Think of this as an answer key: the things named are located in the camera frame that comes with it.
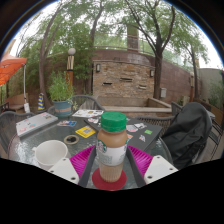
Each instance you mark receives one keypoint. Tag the yellow square card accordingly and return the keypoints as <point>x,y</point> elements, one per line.
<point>85,131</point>

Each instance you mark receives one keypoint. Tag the orange patio umbrella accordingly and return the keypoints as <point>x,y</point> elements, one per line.
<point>10,66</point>

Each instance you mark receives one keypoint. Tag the wooden bench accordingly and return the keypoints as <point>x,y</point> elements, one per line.
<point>16,101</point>

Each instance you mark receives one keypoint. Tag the silver laptop with stickers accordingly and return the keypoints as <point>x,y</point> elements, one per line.
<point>35,123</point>

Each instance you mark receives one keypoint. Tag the grey wall utility box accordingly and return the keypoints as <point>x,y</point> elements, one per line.
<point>163,92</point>

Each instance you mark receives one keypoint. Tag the wooden lamp post with globe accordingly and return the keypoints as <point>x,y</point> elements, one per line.
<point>70,66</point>

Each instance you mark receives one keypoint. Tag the black laptop with stickers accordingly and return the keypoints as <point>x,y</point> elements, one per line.
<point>146,138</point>

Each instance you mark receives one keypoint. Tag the flat round red coaster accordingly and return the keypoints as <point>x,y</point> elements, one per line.
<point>109,186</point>

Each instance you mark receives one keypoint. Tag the green plant in teal pot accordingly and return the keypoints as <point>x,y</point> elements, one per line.
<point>60,88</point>

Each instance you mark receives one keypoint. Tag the blue yellow traffic cone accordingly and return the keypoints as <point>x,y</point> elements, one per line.
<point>41,103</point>

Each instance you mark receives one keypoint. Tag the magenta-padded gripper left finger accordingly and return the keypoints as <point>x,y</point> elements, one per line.
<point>63,170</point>

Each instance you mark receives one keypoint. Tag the white ceramic mug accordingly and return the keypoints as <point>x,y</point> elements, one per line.
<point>50,153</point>

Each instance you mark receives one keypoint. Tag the white printed sticker sheet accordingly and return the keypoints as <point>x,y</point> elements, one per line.
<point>87,113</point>

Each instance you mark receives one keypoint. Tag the colourful printed card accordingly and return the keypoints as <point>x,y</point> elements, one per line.
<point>66,123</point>

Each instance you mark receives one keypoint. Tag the black wall lamp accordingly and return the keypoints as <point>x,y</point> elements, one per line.
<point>98,67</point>
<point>152,73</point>

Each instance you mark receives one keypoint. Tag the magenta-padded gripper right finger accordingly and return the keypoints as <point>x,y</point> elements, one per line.
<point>160,168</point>

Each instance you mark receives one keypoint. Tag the green-capped coffee drink bottle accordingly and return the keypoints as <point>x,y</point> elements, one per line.
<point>111,146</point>

